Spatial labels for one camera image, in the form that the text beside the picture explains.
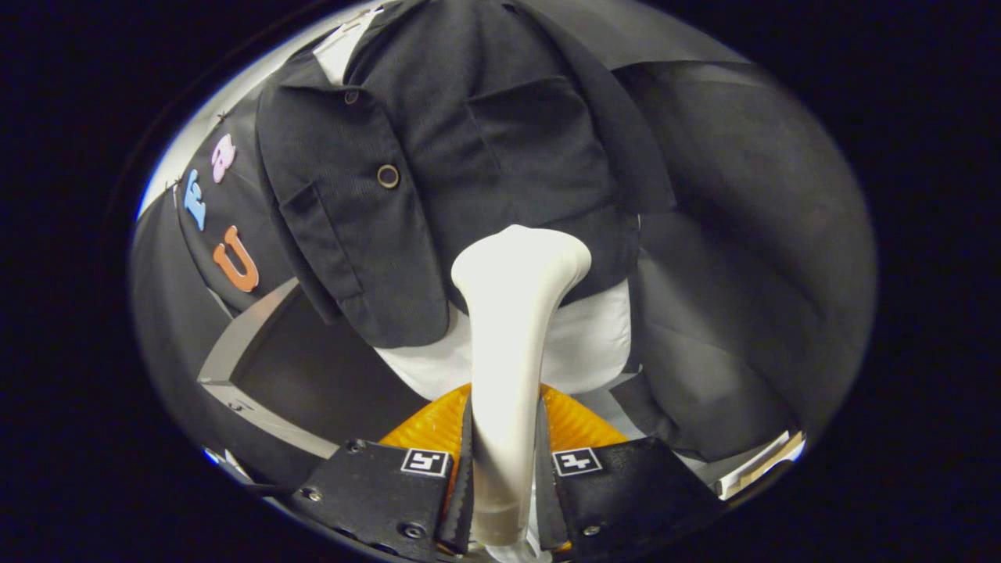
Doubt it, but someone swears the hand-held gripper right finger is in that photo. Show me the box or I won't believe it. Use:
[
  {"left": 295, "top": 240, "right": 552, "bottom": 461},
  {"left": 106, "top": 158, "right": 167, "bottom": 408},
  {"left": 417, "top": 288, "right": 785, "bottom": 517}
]
[{"left": 535, "top": 382, "right": 722, "bottom": 556}]

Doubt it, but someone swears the white shirt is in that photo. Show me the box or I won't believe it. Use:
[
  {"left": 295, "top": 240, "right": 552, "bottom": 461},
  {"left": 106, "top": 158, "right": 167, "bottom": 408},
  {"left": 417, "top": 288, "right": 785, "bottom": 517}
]
[{"left": 313, "top": 6, "right": 633, "bottom": 401}]

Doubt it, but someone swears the black jacket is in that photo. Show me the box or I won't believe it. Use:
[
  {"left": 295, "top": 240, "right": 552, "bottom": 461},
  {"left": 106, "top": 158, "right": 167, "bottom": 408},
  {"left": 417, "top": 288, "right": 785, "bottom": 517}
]
[{"left": 254, "top": 0, "right": 678, "bottom": 350}]

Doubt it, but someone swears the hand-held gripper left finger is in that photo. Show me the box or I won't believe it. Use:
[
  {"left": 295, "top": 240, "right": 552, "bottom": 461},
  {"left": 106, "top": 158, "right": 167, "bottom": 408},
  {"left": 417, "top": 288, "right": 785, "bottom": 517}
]
[{"left": 288, "top": 382, "right": 475, "bottom": 559}]

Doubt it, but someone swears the black backdrop cloth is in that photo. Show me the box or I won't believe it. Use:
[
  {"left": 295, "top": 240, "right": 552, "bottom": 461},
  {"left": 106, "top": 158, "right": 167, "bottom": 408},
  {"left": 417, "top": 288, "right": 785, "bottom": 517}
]
[{"left": 129, "top": 0, "right": 878, "bottom": 486}]

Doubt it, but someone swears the white garment steamer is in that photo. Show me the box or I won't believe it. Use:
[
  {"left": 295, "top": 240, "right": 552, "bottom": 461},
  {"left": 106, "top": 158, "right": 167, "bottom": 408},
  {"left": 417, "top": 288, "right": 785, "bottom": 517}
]
[{"left": 451, "top": 225, "right": 593, "bottom": 548}]

